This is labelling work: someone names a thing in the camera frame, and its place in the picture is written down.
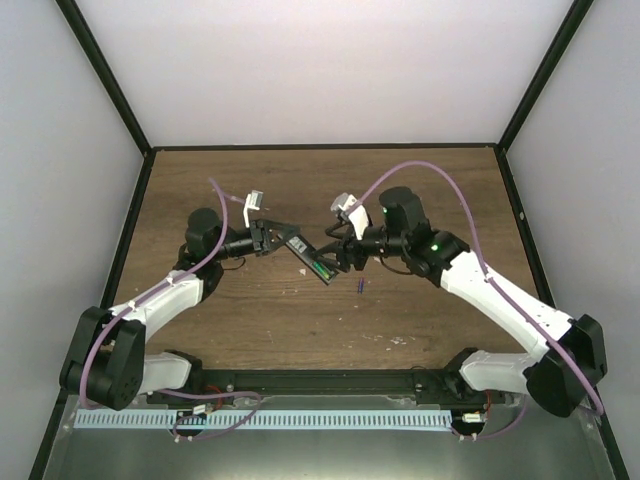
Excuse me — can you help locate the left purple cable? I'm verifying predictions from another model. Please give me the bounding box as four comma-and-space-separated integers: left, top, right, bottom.
78, 177, 264, 444

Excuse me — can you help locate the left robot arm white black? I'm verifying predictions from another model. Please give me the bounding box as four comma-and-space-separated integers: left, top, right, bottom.
59, 208, 300, 411

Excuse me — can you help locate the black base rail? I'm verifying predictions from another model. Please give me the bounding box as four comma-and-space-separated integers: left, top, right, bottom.
147, 368, 506, 405

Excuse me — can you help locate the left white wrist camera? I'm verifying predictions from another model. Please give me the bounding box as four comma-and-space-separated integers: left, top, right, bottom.
243, 190, 264, 228

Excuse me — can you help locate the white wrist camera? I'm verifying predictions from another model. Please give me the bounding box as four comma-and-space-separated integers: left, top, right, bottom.
243, 190, 264, 228
330, 192, 371, 240

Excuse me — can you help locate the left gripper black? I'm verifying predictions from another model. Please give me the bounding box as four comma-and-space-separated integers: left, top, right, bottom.
212, 220, 300, 262

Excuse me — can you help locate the black remote control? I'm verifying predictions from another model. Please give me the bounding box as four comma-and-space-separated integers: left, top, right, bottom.
286, 235, 338, 285

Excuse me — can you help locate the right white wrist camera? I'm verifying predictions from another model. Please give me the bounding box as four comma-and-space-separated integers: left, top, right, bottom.
330, 192, 371, 240

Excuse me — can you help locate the purple cable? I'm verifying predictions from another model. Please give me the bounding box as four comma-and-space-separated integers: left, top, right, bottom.
354, 159, 605, 443
78, 177, 264, 444

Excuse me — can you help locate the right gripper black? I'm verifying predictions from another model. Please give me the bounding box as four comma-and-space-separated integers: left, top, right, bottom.
314, 222, 407, 273

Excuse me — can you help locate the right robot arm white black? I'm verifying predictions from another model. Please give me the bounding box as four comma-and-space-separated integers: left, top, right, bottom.
316, 186, 607, 418

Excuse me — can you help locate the light blue slotted cable duct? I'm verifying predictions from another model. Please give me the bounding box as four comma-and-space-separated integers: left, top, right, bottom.
73, 409, 452, 432

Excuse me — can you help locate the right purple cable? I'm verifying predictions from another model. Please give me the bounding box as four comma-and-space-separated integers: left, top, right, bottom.
354, 159, 605, 443

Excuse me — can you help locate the green AAA battery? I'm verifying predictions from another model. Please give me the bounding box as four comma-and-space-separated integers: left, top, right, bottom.
312, 261, 334, 283

